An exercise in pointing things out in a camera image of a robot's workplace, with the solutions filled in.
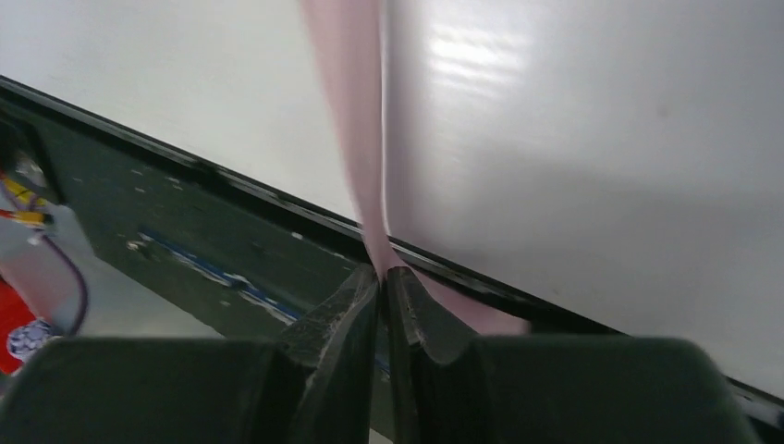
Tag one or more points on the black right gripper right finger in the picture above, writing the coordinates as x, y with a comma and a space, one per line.
452, 385

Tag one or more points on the pink folding umbrella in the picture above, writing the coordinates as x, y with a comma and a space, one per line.
351, 52

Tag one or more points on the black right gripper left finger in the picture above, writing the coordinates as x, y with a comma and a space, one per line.
313, 384

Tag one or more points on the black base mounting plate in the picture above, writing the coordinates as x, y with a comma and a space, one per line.
233, 254

